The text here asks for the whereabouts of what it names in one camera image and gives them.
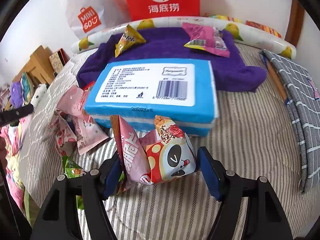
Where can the yellow chips bag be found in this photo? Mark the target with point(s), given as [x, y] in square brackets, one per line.
[223, 17]

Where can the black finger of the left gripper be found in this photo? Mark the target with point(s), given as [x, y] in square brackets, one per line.
[7, 117]

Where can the magenta snack packet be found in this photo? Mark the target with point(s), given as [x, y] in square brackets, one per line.
[205, 38]

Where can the blue tissue pack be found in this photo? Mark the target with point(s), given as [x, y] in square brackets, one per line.
[138, 90]

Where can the lemon print rolled mat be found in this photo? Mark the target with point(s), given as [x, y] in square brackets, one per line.
[241, 33]

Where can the panda print snack packet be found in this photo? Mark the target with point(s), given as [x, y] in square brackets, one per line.
[164, 154]

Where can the green snack packet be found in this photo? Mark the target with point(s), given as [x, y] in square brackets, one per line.
[73, 170]

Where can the white Miniso plastic bag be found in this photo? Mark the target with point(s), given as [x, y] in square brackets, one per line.
[86, 17]

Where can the patterned box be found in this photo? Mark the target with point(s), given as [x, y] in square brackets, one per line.
[58, 60]

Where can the grey checked cloth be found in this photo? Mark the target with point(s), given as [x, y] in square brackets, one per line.
[302, 104]

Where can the pale pink snack packet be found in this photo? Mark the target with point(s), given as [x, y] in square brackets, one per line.
[88, 133]

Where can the pink strawberry snack packet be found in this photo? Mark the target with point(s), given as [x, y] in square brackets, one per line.
[64, 137]

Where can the yellow snack packet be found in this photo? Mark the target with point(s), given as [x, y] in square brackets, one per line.
[129, 38]

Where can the orange chips bag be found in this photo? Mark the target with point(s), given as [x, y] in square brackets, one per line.
[263, 28]

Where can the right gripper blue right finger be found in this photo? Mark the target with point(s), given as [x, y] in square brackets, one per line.
[213, 173]

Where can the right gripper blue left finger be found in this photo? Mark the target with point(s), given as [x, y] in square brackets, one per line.
[111, 171]

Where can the wooden furniture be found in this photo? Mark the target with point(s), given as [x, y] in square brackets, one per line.
[38, 67]

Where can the purple towel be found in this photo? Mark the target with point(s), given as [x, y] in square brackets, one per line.
[230, 73]

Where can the purple plush toy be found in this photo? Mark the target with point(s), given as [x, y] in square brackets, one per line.
[16, 94]

